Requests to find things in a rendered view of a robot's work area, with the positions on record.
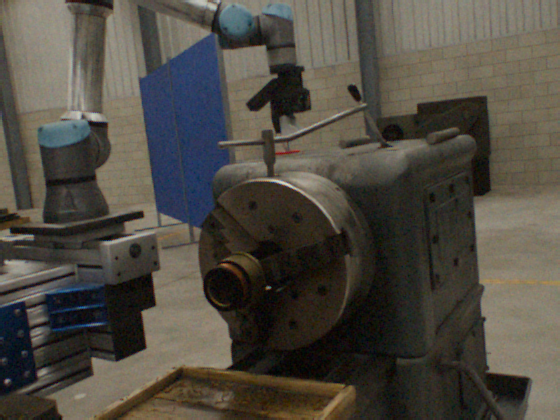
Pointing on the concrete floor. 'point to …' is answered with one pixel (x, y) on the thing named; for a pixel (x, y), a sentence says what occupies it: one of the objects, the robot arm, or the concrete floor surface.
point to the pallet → (11, 219)
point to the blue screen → (187, 132)
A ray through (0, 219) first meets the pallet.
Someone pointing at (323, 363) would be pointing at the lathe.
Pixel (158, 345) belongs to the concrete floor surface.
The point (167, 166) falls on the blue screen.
